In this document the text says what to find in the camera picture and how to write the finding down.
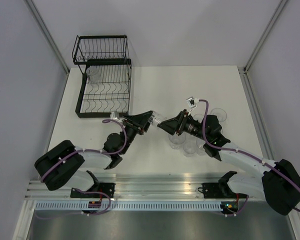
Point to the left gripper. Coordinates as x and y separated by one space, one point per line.
142 120

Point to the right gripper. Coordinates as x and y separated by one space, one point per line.
176 124

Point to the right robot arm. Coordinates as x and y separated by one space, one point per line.
276 182

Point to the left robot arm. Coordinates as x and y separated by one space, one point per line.
63 163

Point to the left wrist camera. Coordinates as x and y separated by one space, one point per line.
115 116

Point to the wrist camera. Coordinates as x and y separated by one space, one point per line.
115 116
192 103

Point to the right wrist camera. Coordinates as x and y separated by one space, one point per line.
192 103

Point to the black wire dish rack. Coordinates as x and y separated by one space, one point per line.
113 92

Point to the aluminium mounting rail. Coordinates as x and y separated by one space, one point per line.
158 186

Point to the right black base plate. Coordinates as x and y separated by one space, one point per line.
214 190

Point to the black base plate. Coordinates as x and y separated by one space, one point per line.
214 190
99 191

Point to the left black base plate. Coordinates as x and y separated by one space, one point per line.
99 191

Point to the white slotted cable duct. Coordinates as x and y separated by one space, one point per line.
131 205

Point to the right aluminium frame post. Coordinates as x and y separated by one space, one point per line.
265 34

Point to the aluminium frame post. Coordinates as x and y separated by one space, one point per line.
47 34
265 34

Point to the left aluminium frame post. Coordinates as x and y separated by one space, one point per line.
47 34

